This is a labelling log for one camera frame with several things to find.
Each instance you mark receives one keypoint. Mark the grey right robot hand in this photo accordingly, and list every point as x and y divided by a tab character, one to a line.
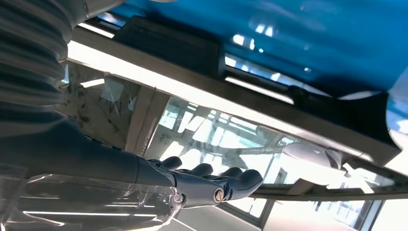
95	159

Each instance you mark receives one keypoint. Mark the clear plastic film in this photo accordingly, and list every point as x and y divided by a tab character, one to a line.
79	204

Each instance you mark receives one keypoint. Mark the blue metal shelf rack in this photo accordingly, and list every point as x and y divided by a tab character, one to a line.
318	32

